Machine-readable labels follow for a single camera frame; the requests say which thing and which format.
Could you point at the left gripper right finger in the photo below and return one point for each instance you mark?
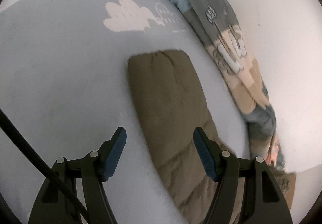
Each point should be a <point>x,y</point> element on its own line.
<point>222,167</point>

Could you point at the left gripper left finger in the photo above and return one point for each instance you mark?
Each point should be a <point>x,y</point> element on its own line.
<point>96,169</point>

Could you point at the olive green puffer jacket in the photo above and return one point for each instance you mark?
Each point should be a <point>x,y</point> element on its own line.
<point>170,104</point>

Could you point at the wooden headboard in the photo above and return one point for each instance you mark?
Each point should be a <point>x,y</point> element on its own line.
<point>290,189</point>

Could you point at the light blue cloud bedsheet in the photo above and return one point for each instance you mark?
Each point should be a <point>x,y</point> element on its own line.
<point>64,86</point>

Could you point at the patterned blue beige quilt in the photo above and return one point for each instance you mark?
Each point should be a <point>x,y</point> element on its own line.
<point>217,27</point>

